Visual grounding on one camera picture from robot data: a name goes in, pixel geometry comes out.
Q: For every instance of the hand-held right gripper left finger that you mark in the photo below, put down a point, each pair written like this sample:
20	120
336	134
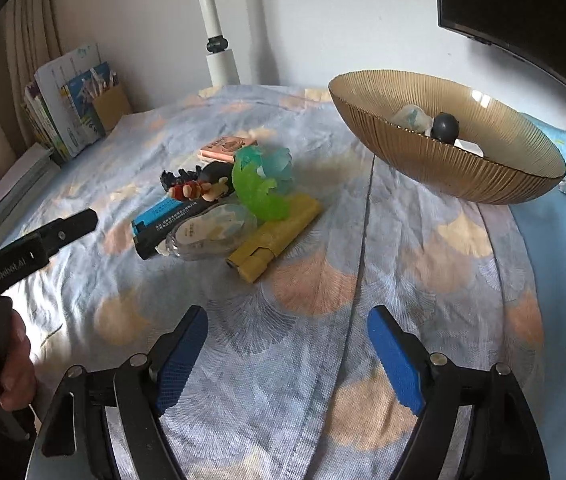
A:
180	355

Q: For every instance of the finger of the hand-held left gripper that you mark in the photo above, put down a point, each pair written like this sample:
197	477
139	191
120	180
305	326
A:
70	230

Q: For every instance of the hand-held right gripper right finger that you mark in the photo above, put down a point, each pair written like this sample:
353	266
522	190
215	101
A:
395	355

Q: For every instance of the black and blue marker box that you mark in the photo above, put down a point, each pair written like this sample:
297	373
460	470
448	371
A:
163	220

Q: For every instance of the black toy figure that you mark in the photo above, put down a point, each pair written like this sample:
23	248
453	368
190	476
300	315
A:
178	177

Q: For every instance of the red and brown toy figure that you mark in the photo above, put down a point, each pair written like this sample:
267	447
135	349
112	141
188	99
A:
193	191

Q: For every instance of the yellow rectangular case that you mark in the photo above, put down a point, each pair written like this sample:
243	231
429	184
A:
273	240

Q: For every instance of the green translucent plastic toy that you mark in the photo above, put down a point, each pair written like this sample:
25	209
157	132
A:
253	185

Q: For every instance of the amber ribbed glass bowl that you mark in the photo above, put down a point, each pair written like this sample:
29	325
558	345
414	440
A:
413	160

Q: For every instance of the person's left hand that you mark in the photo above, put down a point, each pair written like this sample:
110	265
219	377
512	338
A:
20	375

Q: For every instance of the stack of papers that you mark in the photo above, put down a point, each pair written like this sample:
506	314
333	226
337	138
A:
18	195

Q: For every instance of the printed bed sheet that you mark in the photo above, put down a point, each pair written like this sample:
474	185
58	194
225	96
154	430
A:
313	285

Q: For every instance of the row of upright books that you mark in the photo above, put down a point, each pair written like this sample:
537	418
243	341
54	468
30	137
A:
63	105

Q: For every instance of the cardboard pen holder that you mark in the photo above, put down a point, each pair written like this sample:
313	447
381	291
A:
110	107

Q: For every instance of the black oval object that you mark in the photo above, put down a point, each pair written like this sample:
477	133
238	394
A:
215	171

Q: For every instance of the orange card box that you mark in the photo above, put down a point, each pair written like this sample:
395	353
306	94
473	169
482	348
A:
223	147

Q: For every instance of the blue mat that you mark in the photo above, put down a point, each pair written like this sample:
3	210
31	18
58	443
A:
553	240

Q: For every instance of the beige curtain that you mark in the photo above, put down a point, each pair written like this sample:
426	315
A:
18	35

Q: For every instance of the teal translucent plastic toy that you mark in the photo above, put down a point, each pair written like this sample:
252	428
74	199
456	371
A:
280	165

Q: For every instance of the small white item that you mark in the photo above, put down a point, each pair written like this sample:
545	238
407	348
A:
468	147

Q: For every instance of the black ball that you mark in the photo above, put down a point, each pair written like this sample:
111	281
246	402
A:
444	127

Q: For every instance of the clear plastic item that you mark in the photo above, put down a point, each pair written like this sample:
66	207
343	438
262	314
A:
410	117

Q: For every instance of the white desk lamp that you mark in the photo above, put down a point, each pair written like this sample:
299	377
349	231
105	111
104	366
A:
213	15

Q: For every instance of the blue printed packet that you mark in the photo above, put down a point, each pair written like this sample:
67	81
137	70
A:
560	145

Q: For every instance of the black monitor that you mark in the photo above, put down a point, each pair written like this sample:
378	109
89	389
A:
513	0

